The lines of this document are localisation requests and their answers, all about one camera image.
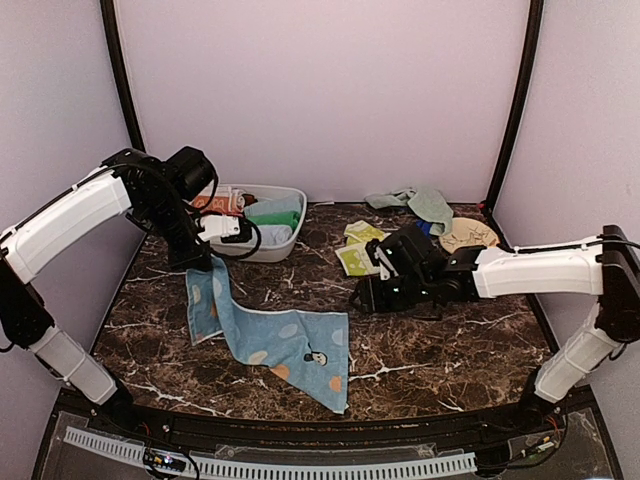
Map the light blue rolled towel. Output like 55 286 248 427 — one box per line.
244 194 304 217
257 225 293 248

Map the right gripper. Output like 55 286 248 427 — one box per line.
348 272 433 316

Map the dark blue object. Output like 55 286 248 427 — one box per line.
416 220 432 236

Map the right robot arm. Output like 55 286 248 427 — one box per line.
350 225 639 434

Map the orange bunny towel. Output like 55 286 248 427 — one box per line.
191 185 246 216

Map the white plastic basin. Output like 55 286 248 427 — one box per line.
192 184 307 263

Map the green patterned small towel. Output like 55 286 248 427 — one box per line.
335 220 388 277

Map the blue polka dot towel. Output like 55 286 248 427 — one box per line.
186 257 349 414

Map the white slotted cable duct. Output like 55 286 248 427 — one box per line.
62 427 477 480

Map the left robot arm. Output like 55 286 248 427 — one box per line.
1 147 218 436

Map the brown rolled towel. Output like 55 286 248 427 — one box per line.
243 194 257 206

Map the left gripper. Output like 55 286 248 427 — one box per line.
139 190 212 271

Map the green rolled towel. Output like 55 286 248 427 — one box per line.
245 211 301 230

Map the grey green crumpled towel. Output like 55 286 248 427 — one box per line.
365 186 454 236

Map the light blue rolled towel back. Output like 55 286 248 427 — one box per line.
244 194 304 217

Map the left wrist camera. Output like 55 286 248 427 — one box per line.
197 212 253 244

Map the light blue rolled towel front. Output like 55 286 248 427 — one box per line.
257 225 293 248

